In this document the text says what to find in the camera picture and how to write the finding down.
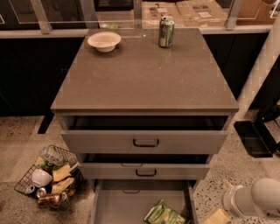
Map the cardboard box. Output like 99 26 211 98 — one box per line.
142 0 228 28

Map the bottom grey drawer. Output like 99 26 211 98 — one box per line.
90 179 199 224

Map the yellow sponge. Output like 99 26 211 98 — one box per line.
52 164 71 182

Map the brown chip bag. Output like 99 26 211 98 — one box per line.
38 194 60 207

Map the middle grey drawer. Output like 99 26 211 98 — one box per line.
80 154 210 180

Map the grey drawer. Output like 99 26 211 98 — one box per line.
80 154 210 180
58 114 229 154
90 179 199 224

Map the white bowl on counter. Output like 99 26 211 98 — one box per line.
87 31 122 53

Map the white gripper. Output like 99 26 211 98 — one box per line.
204 185 249 224

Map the black wire basket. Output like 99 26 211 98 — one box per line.
14 145 83 209

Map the silver can in basket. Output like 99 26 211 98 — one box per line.
36 187 46 199

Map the grey drawer cabinet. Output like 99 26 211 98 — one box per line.
50 27 240 224

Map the top grey drawer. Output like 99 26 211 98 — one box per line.
58 114 229 154

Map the green jalapeno chip bag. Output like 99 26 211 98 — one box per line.
143 199 190 224

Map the clear plastic bottle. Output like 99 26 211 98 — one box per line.
39 145 64 166

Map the green soda can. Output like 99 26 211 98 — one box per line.
158 16 175 47

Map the white bowl in basket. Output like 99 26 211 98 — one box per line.
31 169 53 187

